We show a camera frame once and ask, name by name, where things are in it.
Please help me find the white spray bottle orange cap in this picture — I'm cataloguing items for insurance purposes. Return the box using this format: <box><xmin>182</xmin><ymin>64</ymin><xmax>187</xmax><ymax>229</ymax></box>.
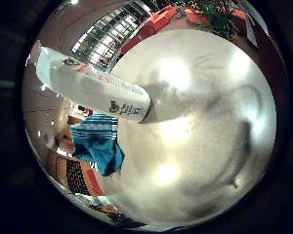
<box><xmin>35</xmin><ymin>46</ymin><xmax>152</xmax><ymax>125</ymax></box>

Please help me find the green potted plant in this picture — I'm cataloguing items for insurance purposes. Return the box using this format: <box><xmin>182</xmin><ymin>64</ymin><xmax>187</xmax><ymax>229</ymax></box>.
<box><xmin>185</xmin><ymin>0</ymin><xmax>249</xmax><ymax>41</ymax></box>

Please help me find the orange sofa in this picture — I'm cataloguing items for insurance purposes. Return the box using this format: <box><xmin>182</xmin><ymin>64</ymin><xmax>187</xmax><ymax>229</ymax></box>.
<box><xmin>120</xmin><ymin>4</ymin><xmax>187</xmax><ymax>55</ymax></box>

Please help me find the blue striped cloth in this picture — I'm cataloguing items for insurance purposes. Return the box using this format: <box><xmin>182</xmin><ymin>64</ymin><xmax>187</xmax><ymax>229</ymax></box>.
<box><xmin>70</xmin><ymin>113</ymin><xmax>126</xmax><ymax>177</ymax></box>

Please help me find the orange cabinet with black grid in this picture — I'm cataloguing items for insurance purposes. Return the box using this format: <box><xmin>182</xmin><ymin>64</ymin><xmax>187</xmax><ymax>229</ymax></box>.
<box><xmin>54</xmin><ymin>152</ymin><xmax>105</xmax><ymax>197</ymax></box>

